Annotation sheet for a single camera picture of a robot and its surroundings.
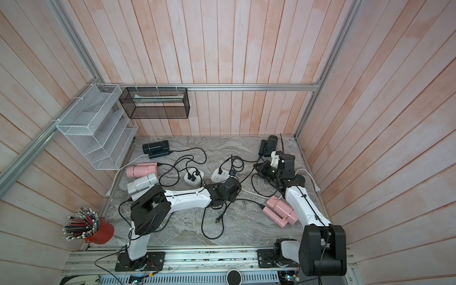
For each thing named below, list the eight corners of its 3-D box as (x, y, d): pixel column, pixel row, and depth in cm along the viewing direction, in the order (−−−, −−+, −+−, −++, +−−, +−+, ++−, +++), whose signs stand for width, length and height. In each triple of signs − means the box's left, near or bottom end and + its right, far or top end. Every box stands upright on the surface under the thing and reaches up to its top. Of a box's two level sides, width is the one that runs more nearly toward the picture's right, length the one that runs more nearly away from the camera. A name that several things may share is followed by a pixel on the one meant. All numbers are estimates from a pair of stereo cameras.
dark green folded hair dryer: (146, 160, 110) (142, 154, 105) (146, 149, 116) (142, 143, 111) (170, 155, 113) (167, 149, 108) (169, 144, 118) (166, 138, 114)
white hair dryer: (134, 201, 93) (129, 196, 88) (130, 189, 97) (125, 184, 92) (163, 187, 98) (160, 182, 93) (158, 176, 103) (155, 170, 98)
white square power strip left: (182, 182, 99) (180, 176, 94) (189, 172, 104) (187, 165, 99) (199, 188, 97) (198, 182, 92) (205, 177, 102) (204, 171, 96)
